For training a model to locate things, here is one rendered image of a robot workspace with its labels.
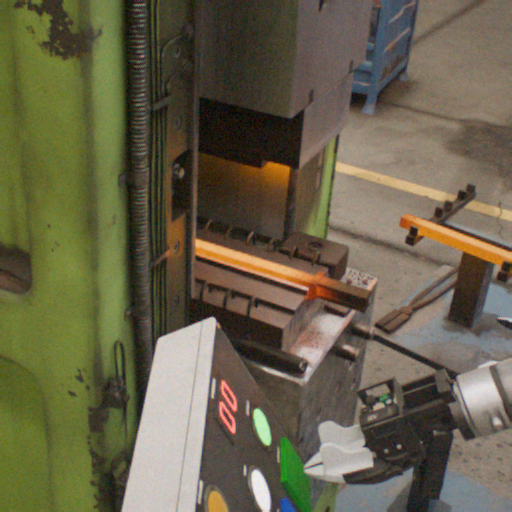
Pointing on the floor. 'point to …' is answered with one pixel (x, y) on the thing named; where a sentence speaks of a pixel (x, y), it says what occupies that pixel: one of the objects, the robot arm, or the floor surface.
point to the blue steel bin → (386, 48)
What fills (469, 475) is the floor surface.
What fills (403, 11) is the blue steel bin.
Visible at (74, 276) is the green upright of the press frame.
